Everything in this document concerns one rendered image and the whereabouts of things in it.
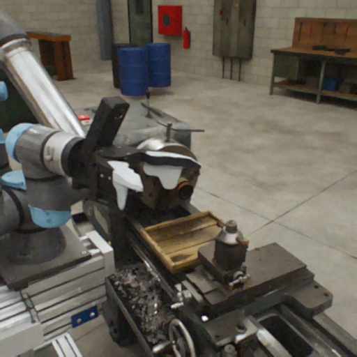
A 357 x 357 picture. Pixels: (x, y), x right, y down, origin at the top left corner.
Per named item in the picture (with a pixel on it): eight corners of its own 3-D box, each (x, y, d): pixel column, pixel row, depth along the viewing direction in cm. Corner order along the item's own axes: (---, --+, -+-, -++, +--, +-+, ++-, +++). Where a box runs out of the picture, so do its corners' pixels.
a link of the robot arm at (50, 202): (93, 210, 82) (88, 162, 77) (49, 236, 74) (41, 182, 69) (67, 201, 86) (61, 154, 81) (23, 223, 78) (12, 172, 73)
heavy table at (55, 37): (30, 72, 1040) (23, 31, 997) (45, 70, 1067) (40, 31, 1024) (60, 81, 934) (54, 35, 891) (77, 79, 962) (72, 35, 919)
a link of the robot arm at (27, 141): (41, 157, 80) (34, 116, 76) (80, 169, 74) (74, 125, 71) (6, 170, 74) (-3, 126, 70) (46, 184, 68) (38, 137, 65)
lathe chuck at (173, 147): (127, 206, 181) (130, 139, 169) (185, 197, 196) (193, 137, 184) (134, 214, 174) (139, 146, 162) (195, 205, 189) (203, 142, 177)
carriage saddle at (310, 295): (173, 298, 137) (172, 284, 134) (276, 259, 157) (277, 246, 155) (222, 361, 113) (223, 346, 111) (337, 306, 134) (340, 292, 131)
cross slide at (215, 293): (176, 286, 133) (176, 275, 131) (274, 251, 152) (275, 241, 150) (202, 318, 120) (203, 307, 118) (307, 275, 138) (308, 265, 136)
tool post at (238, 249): (213, 259, 131) (215, 233, 127) (231, 253, 134) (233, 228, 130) (226, 272, 125) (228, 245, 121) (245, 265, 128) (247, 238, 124)
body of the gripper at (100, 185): (146, 197, 66) (94, 180, 72) (149, 147, 63) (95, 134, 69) (116, 210, 60) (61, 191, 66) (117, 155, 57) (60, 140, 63)
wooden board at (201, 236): (140, 236, 172) (139, 228, 170) (209, 216, 188) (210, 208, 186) (172, 275, 148) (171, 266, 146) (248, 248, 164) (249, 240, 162)
